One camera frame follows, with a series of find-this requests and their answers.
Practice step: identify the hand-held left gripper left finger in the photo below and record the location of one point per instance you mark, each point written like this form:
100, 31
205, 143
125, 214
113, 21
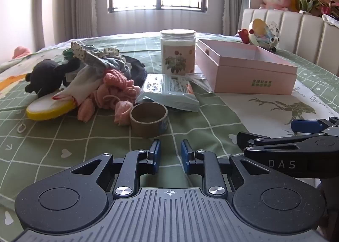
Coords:
156, 157

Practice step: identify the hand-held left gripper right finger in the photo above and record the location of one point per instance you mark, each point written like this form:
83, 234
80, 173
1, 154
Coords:
184, 157

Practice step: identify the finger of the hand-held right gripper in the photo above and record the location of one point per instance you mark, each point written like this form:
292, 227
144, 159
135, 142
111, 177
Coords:
245, 138
306, 126

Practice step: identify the pink cardboard box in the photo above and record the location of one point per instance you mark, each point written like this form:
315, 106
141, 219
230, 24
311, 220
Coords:
251, 80

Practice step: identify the pink crochet piece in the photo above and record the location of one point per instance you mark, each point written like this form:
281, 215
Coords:
114, 79

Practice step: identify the white cotton glove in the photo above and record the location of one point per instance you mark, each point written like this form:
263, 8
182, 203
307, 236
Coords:
82, 83

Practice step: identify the black plush toy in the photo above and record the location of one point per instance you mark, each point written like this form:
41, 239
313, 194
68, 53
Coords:
45, 75

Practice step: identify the cardboard tape roll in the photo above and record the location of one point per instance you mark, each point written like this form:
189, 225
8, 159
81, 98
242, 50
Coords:
148, 128

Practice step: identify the light blue wipes packet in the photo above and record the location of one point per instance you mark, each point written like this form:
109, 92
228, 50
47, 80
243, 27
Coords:
166, 93

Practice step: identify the clear plastic bag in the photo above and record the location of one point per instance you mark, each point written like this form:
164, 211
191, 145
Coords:
201, 81

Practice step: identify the green checked bedsheet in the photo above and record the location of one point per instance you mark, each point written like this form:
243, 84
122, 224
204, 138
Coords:
79, 138

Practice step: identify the dark cloth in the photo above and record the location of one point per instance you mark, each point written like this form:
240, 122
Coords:
137, 69

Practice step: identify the beige padded headboard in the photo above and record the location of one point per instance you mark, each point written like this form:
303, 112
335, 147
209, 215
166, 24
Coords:
302, 32

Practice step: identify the red mushroom toy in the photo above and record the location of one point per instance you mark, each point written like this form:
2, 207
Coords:
245, 35

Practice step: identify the clear jar with floral label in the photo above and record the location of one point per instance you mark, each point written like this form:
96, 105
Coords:
177, 53

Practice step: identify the toy with parasol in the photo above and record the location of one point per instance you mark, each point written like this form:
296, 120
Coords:
262, 31

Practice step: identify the grey cloth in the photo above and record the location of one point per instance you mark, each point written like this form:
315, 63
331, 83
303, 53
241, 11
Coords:
111, 63

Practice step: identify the white cloth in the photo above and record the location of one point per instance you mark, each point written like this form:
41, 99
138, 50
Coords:
331, 19

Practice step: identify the red leafy plant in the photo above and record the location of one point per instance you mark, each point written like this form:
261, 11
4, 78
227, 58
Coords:
328, 6

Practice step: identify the white spotted hair bow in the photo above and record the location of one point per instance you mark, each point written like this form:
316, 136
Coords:
79, 50

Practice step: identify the green glass jar with lid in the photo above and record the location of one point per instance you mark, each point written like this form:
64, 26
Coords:
67, 53

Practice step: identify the beige curtain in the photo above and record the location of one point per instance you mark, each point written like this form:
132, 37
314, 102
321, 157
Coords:
229, 0
76, 3

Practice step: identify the cartoon printed blanket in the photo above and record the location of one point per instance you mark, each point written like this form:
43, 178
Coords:
10, 77

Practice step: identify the pink pillow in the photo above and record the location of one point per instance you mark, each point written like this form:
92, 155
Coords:
21, 52

